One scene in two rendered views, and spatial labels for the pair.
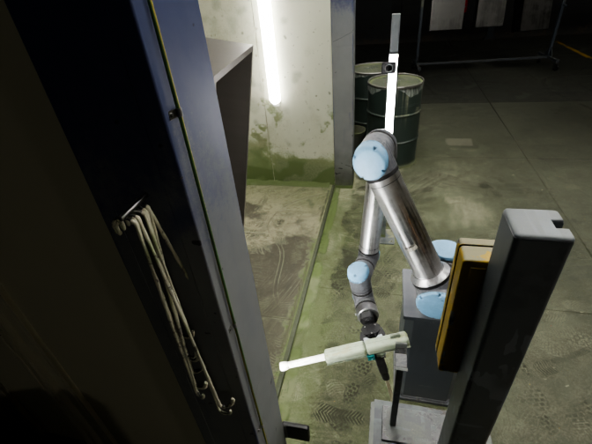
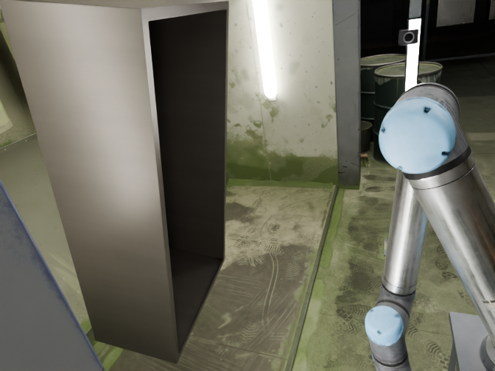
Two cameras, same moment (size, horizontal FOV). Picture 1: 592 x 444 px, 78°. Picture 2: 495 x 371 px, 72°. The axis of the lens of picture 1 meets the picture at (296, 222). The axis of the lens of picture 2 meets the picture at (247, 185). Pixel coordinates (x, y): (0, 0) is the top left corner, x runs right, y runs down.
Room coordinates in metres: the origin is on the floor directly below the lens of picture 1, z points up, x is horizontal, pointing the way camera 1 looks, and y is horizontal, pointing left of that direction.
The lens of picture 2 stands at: (0.51, -0.05, 1.60)
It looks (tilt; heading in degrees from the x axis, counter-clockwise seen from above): 27 degrees down; 9
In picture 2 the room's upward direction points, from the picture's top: 10 degrees counter-clockwise
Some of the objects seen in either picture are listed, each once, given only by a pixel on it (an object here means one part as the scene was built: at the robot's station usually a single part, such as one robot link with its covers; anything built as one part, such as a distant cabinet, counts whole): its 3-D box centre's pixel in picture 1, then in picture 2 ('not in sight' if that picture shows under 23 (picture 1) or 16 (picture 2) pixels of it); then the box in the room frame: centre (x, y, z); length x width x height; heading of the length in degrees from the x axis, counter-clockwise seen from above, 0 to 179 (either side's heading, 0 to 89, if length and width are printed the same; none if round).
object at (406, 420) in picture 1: (437, 408); not in sight; (0.48, -0.31, 0.95); 0.26 x 0.15 x 0.32; 74
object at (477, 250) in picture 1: (486, 314); not in sight; (0.38, -0.29, 1.42); 0.12 x 0.06 x 0.26; 74
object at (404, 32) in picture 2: (388, 67); (408, 36); (2.40, -0.67, 1.35); 0.09 x 0.07 x 0.07; 74
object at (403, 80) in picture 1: (395, 81); (406, 70); (3.90, -1.17, 0.86); 0.54 x 0.54 x 0.01
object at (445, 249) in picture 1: (443, 263); not in sight; (1.14, -0.60, 0.83); 0.17 x 0.15 x 0.18; 153
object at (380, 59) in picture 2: (373, 69); (379, 60); (4.55, -1.09, 0.86); 0.54 x 0.54 x 0.01
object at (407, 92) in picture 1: (392, 121); (404, 114); (3.90, -1.17, 0.44); 0.59 x 0.58 x 0.89; 179
